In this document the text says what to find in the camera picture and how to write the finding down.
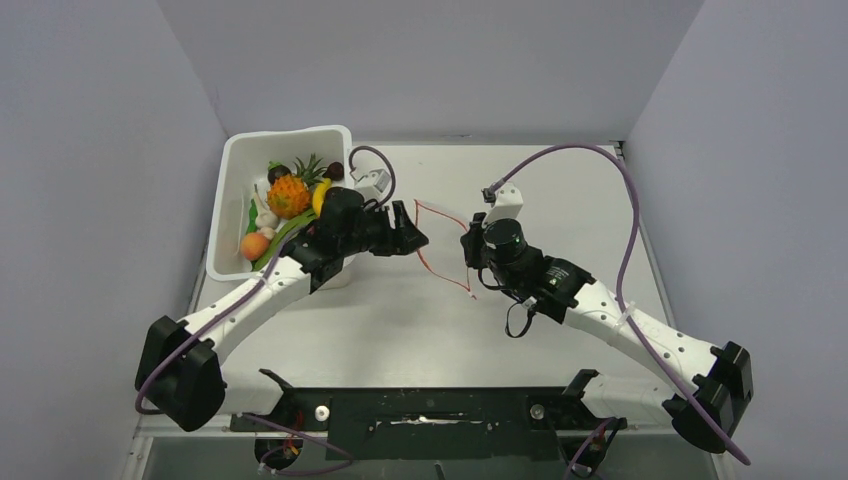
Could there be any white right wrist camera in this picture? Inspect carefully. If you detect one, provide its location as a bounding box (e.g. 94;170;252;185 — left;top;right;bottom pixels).
482;182;524;227

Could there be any yellow toy banana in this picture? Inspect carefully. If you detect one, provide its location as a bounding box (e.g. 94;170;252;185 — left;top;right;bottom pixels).
311;178;332;217

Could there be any orange toy pineapple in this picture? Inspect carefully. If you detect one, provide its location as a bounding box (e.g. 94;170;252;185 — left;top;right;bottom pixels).
266;154;326;220

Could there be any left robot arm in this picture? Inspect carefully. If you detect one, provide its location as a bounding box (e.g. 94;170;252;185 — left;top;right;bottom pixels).
135;187;429;432

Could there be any dark toy mangosteen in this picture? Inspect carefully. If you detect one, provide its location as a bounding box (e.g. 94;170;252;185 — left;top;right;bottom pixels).
266;162;292;186

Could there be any orange toy peach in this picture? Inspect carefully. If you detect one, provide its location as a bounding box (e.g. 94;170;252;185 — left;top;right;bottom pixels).
240;232;270;262

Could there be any purple cable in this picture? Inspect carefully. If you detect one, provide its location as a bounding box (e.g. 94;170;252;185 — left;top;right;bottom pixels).
482;143;753;467
134;145;397;417

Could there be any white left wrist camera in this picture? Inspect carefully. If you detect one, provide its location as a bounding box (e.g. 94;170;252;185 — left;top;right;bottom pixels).
354;169;392;201

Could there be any green toy vegetable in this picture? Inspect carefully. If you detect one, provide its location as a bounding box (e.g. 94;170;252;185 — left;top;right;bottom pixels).
252;208;317;272

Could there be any clear zip top bag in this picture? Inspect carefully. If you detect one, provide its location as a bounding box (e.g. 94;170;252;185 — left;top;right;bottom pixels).
414;198;477;300

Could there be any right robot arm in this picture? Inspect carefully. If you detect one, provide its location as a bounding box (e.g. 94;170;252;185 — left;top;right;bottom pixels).
460;212;753;463

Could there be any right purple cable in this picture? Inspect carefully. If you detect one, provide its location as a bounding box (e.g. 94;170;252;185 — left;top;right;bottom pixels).
482;143;753;467

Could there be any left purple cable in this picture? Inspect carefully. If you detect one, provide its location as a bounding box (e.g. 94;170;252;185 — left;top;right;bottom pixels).
134;145;397;417

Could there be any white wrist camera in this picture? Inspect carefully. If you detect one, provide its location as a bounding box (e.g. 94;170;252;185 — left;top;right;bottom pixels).
482;182;524;227
354;169;392;201

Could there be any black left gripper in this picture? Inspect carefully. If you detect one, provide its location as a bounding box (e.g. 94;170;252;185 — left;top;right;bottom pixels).
339;200;426;257

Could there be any white plastic bin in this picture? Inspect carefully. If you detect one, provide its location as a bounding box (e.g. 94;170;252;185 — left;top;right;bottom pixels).
206;125;352;282

